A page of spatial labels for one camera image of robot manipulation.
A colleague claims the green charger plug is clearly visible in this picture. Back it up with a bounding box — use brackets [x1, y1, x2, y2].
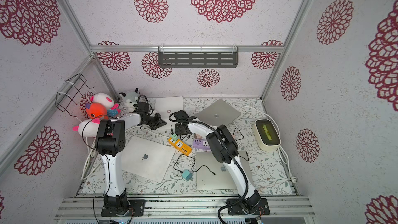
[171, 134, 179, 141]

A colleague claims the black charger cable front laptop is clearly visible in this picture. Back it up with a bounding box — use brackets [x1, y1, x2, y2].
[172, 153, 217, 176]

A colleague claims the teal charger plug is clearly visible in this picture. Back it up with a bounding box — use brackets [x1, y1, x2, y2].
[181, 170, 193, 181]

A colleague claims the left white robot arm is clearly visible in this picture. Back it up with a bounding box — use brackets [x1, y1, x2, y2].
[78, 101, 166, 206]

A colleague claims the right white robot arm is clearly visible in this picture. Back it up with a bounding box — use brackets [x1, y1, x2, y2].
[169, 110, 261, 211]

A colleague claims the white laptop back left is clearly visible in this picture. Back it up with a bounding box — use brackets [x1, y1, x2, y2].
[155, 96, 184, 131]

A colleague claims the white laptop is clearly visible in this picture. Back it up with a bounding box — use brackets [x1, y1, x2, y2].
[155, 96, 184, 131]
[121, 136, 176, 183]

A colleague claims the white laptop front left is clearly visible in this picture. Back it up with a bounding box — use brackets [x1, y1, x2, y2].
[121, 136, 176, 183]

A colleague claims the silver laptop back right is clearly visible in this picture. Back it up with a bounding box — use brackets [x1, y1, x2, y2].
[194, 100, 241, 127]

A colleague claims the silver laptop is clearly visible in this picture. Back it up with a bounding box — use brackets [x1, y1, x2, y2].
[194, 100, 241, 127]
[196, 152, 253, 195]

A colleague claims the silver laptop front right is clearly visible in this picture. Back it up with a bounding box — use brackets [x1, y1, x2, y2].
[196, 152, 253, 195]

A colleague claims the orange power strip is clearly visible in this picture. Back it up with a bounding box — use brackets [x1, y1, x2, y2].
[168, 138, 192, 156]

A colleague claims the floral table mat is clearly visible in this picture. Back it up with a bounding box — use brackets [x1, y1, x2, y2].
[79, 97, 295, 195]

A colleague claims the purple power strip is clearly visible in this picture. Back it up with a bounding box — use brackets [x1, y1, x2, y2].
[193, 139, 211, 150]

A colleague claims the grey husky plush toy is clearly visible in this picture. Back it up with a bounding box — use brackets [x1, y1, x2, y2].
[119, 88, 140, 112]

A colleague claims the white pink plush top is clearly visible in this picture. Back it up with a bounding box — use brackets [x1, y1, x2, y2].
[90, 93, 119, 110]

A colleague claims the orange fox plush toy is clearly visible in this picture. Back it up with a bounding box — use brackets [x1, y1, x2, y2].
[85, 103, 109, 120]

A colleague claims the white pink plush striped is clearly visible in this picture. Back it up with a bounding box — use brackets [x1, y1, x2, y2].
[73, 119, 101, 138]

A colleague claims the cream box green display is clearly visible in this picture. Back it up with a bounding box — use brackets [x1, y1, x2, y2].
[252, 119, 281, 152]

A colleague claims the grey metal wall shelf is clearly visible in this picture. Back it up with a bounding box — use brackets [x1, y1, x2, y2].
[158, 47, 239, 68]

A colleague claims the black wire basket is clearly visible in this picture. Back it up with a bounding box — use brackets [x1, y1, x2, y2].
[55, 73, 95, 117]

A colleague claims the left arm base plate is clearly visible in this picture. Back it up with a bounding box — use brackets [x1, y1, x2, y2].
[101, 199, 146, 217]

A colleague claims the white power cable right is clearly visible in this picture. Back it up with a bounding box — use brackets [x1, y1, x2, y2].
[239, 105, 297, 184]

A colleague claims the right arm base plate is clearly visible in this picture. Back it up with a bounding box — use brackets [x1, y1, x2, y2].
[228, 198, 271, 216]

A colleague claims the aluminium front rail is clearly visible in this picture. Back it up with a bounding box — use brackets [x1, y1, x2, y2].
[54, 195, 316, 224]

